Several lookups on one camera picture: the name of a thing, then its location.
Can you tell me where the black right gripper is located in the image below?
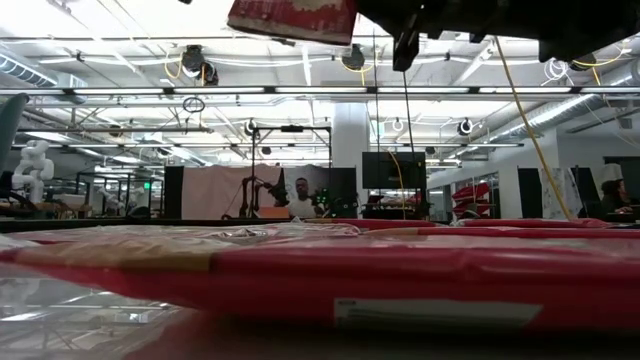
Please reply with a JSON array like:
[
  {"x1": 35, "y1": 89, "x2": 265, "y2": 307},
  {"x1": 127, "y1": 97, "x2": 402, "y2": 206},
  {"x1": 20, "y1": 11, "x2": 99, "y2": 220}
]
[{"x1": 356, "y1": 0, "x2": 501, "y2": 72}]

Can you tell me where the white structural column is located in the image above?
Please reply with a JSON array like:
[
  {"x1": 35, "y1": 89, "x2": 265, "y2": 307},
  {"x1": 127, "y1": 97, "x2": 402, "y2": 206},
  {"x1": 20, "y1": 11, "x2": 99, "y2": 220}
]
[{"x1": 331, "y1": 102, "x2": 371, "y2": 221}]

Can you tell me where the white backdrop cloth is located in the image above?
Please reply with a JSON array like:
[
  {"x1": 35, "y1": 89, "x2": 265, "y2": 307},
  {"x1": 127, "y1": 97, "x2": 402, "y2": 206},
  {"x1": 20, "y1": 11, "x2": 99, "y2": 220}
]
[{"x1": 283, "y1": 165, "x2": 331, "y2": 220}]

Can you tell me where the long ceiling light bar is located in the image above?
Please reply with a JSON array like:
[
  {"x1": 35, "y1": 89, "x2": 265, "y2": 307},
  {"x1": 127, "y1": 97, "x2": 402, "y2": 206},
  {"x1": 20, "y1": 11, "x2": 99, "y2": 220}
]
[{"x1": 0, "y1": 85, "x2": 640, "y2": 97}]

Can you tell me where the black green-lit equipment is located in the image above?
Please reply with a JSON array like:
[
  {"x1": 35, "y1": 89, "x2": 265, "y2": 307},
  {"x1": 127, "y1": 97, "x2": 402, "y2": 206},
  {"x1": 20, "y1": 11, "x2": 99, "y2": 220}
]
[{"x1": 313, "y1": 167, "x2": 359, "y2": 220}]

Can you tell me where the red shelf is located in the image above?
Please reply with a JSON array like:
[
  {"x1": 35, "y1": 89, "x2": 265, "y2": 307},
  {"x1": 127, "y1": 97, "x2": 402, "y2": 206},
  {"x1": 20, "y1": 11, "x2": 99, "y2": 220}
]
[{"x1": 451, "y1": 181, "x2": 494, "y2": 217}]

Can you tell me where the person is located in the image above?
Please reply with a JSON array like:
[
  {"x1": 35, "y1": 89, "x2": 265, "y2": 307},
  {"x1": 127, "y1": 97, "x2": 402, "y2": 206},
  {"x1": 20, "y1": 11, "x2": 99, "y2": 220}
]
[
  {"x1": 286, "y1": 177, "x2": 322, "y2": 220},
  {"x1": 599, "y1": 178, "x2": 635, "y2": 217}
]

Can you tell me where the orange box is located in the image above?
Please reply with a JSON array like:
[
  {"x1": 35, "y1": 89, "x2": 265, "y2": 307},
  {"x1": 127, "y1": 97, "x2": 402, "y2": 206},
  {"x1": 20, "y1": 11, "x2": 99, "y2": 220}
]
[{"x1": 257, "y1": 206, "x2": 291, "y2": 220}]

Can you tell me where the black standing panel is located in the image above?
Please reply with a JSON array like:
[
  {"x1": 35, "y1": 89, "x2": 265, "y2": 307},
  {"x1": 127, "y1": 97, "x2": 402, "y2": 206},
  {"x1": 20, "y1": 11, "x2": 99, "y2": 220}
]
[
  {"x1": 517, "y1": 167, "x2": 544, "y2": 220},
  {"x1": 163, "y1": 165, "x2": 185, "y2": 220},
  {"x1": 574, "y1": 166, "x2": 604, "y2": 220}
]

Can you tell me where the pink backdrop curtain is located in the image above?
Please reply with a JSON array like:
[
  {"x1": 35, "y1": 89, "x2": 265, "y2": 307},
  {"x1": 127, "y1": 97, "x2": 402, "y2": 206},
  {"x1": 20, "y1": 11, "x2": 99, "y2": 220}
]
[{"x1": 181, "y1": 164, "x2": 284, "y2": 220}]

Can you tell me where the white patterned panel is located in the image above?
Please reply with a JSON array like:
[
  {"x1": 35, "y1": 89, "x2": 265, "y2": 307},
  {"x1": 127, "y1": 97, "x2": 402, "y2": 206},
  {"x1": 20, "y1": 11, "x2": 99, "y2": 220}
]
[{"x1": 539, "y1": 167, "x2": 584, "y2": 221}]

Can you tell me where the plain white panel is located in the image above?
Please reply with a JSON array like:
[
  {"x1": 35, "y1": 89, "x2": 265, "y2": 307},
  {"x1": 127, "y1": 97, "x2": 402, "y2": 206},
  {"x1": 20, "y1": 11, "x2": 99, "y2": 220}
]
[{"x1": 599, "y1": 163, "x2": 625, "y2": 184}]

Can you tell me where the white robot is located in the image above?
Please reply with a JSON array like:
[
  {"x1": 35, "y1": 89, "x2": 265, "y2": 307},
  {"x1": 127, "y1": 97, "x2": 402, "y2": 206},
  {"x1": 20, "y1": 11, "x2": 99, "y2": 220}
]
[{"x1": 10, "y1": 138, "x2": 56, "y2": 205}]

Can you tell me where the wooden workbench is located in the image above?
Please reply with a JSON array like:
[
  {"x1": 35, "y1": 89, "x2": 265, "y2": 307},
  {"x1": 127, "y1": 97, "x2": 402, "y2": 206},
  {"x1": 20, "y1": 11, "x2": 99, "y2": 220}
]
[{"x1": 0, "y1": 199, "x2": 94, "y2": 220}]

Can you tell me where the teal plastic basket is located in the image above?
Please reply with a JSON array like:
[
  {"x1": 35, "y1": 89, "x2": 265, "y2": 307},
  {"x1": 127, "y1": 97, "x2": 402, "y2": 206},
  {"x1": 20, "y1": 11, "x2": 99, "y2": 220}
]
[{"x1": 0, "y1": 92, "x2": 30, "y2": 174}]

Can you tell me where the black hanging cable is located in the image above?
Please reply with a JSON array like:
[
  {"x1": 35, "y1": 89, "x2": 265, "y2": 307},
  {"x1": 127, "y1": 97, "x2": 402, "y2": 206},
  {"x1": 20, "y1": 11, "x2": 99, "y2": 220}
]
[{"x1": 399, "y1": 69, "x2": 419, "y2": 221}]

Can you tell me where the black camera rig frame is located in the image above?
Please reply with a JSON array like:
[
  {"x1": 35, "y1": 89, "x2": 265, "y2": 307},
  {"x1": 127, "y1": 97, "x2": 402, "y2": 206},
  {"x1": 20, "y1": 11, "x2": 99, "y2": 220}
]
[{"x1": 251, "y1": 124, "x2": 333, "y2": 221}]

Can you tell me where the black wall monitor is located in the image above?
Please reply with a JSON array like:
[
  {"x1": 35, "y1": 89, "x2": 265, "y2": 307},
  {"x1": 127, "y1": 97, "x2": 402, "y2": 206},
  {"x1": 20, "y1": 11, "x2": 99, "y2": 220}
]
[{"x1": 361, "y1": 151, "x2": 428, "y2": 191}]

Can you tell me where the yellow hanging cable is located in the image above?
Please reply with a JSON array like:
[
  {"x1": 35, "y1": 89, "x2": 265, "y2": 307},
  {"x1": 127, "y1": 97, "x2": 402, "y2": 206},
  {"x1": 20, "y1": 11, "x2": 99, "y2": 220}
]
[{"x1": 492, "y1": 35, "x2": 575, "y2": 221}]

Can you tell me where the silver ventilation duct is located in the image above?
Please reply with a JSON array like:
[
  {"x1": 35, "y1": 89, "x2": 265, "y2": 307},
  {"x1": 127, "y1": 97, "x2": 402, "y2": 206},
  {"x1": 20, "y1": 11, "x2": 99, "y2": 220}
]
[{"x1": 487, "y1": 59, "x2": 640, "y2": 144}]

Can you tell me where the dark wall screen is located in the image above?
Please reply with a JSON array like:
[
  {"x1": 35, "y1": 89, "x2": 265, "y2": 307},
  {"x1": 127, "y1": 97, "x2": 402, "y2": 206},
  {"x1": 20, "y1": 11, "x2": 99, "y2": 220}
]
[{"x1": 603, "y1": 156, "x2": 640, "y2": 201}]

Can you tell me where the ribbed grey ceiling duct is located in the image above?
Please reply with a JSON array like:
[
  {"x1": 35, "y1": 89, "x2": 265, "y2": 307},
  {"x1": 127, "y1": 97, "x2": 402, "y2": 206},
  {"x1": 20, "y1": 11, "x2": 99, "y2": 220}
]
[{"x1": 0, "y1": 52, "x2": 89, "y2": 104}]

